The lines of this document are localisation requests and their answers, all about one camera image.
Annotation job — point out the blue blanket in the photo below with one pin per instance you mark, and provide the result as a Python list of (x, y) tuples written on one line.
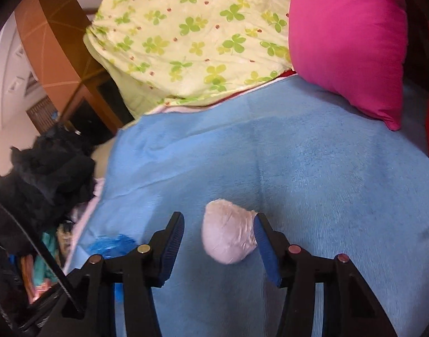
[(305, 168)]

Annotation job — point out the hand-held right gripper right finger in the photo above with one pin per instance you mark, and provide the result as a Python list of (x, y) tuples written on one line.
[(265, 249)]

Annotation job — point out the colourful clothing pile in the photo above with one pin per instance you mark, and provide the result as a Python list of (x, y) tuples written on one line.
[(46, 263)]

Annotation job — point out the clover print quilt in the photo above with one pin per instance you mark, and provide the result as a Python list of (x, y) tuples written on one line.
[(186, 35)]

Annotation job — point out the pink pillow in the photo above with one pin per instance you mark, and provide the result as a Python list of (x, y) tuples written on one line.
[(347, 42)]

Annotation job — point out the crumpled blue plastic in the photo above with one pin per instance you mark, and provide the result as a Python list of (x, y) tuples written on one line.
[(111, 244)]

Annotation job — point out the black cloth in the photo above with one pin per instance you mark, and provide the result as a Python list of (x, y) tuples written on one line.
[(49, 179)]

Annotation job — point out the wooden cabinet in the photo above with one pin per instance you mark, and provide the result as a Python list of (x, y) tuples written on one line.
[(63, 42)]

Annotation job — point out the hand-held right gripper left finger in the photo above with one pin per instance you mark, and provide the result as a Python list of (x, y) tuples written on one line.
[(172, 245)]

